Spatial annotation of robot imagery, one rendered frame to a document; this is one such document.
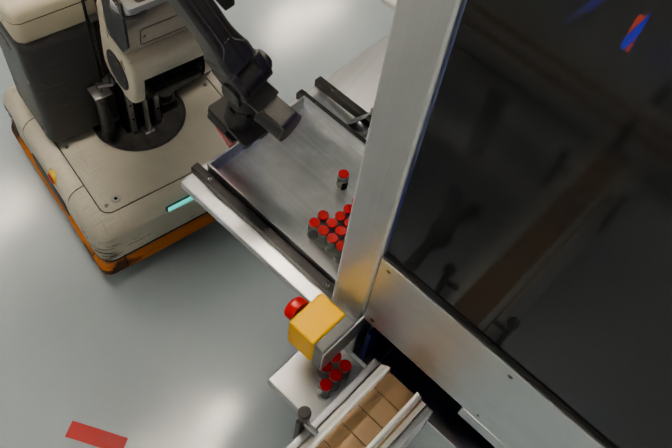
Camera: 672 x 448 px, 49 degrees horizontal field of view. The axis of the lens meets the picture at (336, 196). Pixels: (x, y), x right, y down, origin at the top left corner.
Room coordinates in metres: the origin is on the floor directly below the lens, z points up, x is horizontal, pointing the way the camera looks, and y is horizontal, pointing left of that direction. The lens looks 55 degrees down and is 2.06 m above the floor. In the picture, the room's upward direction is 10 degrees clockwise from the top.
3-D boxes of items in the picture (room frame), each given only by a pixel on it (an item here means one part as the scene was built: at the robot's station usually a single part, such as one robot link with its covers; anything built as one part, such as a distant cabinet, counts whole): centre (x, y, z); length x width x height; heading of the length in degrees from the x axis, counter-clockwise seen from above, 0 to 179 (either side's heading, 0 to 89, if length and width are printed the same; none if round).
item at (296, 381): (0.44, -0.04, 0.87); 0.14 x 0.13 x 0.02; 55
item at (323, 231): (0.76, -0.03, 0.90); 0.18 x 0.02 x 0.05; 145
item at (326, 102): (1.01, 0.02, 0.91); 0.14 x 0.03 x 0.06; 55
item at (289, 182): (0.81, 0.04, 0.90); 0.34 x 0.26 x 0.04; 55
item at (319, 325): (0.48, -0.01, 1.00); 0.08 x 0.07 x 0.07; 55
